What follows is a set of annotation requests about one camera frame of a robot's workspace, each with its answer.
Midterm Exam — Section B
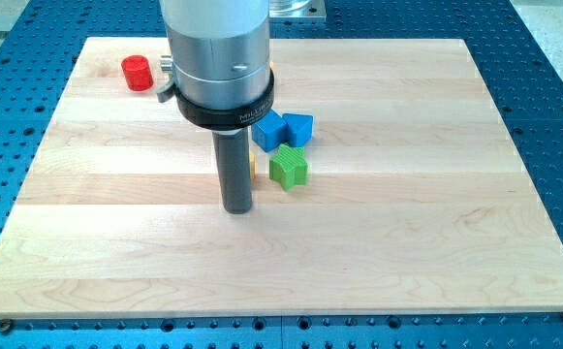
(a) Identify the wooden board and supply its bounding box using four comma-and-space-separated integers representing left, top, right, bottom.
0, 37, 563, 319

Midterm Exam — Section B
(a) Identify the blue pentagon block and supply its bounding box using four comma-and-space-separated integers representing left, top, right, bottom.
282, 113, 314, 147

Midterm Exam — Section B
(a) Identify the blue cube block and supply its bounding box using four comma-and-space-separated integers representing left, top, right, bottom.
251, 111, 288, 152

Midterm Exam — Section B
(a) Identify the green star block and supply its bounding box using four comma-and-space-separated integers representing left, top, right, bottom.
269, 143, 308, 191

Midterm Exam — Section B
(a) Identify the metal base plate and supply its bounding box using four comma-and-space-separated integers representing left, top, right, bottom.
269, 0, 327, 19

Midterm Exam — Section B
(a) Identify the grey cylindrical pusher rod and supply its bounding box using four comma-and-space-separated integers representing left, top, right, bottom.
212, 129, 252, 214

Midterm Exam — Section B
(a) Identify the red cylinder block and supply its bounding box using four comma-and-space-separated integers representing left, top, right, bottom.
121, 55, 154, 91

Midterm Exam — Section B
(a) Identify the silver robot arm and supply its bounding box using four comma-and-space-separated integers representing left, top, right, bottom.
160, 0, 270, 110

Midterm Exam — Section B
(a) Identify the yellow block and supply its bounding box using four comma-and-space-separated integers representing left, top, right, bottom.
249, 151, 257, 180

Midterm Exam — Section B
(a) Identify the left board clamp screw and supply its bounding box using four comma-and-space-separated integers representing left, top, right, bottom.
0, 319, 14, 334

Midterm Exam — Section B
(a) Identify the black clamp ring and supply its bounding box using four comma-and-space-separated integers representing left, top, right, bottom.
156, 69, 276, 131

